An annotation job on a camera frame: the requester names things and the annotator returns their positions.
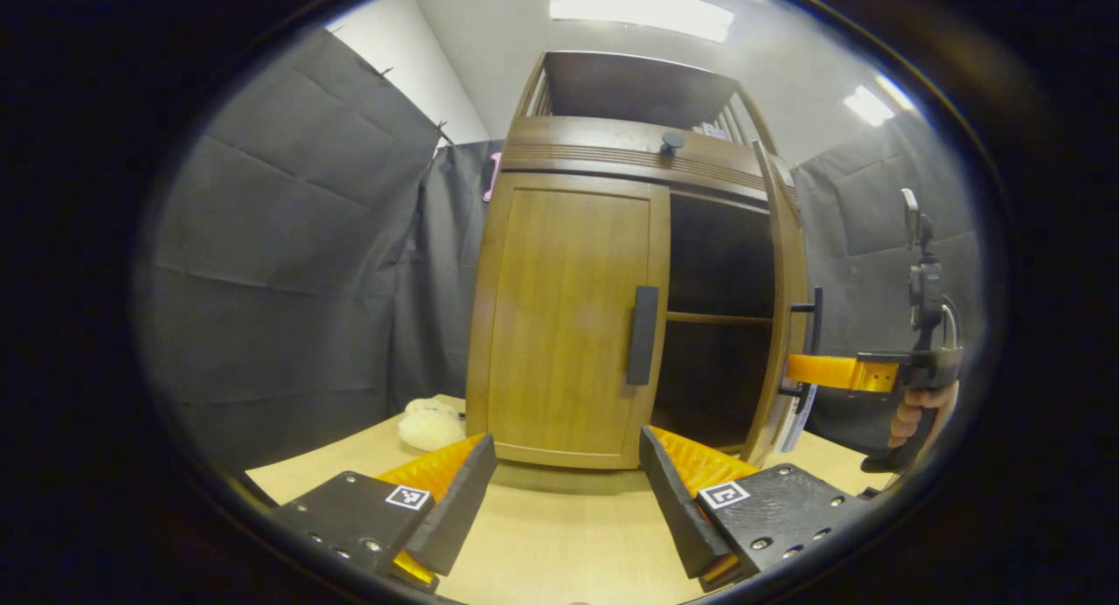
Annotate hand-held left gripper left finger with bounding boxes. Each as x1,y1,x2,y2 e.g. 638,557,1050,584
275,433,498,593

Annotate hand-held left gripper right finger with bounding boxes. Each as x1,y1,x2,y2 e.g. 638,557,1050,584
639,426,871,588

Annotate black door handle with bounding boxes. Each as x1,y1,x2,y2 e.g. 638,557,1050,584
626,285,660,386
776,286,824,403

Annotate wooden shoe cabinet door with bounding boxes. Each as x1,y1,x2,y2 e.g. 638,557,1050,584
743,142,827,466
465,172,672,470

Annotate wooden double-door shoe cabinet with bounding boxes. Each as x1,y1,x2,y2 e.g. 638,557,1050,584
463,50,827,470

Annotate wooden cabinet shelf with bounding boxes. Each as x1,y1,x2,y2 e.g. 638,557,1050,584
666,311,775,326

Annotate wooden cabinet drawer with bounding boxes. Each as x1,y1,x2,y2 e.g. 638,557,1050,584
503,115,798,205

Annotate white standing book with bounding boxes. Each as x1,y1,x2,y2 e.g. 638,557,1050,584
780,383,819,453

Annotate white plush toy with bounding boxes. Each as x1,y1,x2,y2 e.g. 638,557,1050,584
398,398,467,452

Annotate black backdrop cloth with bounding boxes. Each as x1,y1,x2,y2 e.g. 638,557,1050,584
136,28,508,475
791,111,984,457

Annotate small ceiling light panel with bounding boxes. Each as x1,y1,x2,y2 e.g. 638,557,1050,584
842,73,914,127

